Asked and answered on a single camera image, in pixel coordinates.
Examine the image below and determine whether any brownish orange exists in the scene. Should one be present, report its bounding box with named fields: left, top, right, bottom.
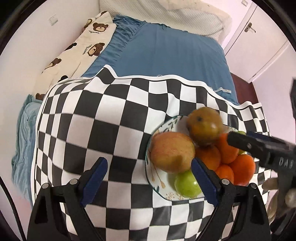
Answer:
left=195, top=145, right=221, bottom=172

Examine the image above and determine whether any large orange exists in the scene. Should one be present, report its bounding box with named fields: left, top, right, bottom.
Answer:
left=229, top=154, right=256, bottom=186

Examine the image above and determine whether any medium orange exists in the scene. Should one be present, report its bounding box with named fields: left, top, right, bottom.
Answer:
left=215, top=133, right=240, bottom=164

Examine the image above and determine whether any brown passion fruit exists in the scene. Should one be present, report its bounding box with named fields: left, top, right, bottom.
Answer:
left=186, top=107, right=224, bottom=147
left=150, top=132, right=196, bottom=174

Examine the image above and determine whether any person's right hand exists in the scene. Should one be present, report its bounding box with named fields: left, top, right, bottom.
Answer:
left=262, top=178, right=280, bottom=219

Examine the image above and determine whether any green apple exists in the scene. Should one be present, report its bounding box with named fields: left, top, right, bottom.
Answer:
left=174, top=170, right=205, bottom=199
left=237, top=131, right=247, bottom=155

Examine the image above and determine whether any blue bed sheet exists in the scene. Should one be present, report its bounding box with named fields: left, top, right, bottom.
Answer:
left=82, top=15, right=240, bottom=106

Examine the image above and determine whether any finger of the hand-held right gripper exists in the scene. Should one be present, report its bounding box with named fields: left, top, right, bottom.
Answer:
left=226, top=131, right=278, bottom=164
left=289, top=78, right=296, bottom=109

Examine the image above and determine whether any white door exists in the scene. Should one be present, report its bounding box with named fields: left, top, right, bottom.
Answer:
left=223, top=0, right=289, bottom=84

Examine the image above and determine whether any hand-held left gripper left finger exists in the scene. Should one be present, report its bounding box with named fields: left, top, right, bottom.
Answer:
left=29, top=157, right=108, bottom=241

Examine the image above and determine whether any light blue blanket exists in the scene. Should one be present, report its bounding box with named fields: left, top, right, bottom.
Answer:
left=11, top=94, right=43, bottom=202

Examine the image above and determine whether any white quilted pillow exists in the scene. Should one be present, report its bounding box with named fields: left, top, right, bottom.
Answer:
left=99, top=0, right=233, bottom=45

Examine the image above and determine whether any black white checkered cloth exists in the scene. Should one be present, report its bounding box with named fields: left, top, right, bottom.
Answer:
left=33, top=65, right=271, bottom=241

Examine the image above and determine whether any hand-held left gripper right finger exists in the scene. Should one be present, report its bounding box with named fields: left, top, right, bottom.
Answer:
left=191, top=158, right=271, bottom=241

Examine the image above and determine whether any floral oval plate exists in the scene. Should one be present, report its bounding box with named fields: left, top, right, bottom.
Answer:
left=144, top=115, right=260, bottom=201

